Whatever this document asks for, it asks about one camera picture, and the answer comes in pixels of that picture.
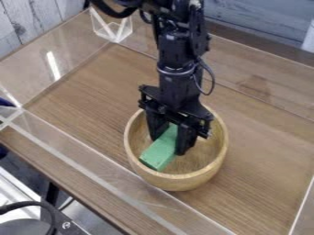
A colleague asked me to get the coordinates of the black metal bracket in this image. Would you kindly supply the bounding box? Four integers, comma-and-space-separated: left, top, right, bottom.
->
52, 209, 91, 235

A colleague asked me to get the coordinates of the green rectangular block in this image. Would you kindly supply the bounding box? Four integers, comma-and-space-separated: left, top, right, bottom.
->
141, 124, 178, 172

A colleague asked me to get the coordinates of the black cable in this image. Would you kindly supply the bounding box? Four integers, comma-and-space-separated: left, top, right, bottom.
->
0, 200, 59, 235

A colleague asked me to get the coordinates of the clear acrylic tray wall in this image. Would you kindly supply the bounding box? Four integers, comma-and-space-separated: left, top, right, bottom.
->
0, 9, 314, 235

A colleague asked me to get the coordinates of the brown wooden bowl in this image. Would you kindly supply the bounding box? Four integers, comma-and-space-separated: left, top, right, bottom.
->
125, 107, 229, 192

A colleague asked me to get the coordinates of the blue object at edge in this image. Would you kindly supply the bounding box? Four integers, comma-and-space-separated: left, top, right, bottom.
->
0, 97, 15, 107

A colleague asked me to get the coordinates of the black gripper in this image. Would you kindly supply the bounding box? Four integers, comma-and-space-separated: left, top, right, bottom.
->
139, 68, 214, 156

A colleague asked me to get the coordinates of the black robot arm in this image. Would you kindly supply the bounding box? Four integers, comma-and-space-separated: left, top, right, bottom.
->
91, 0, 214, 155

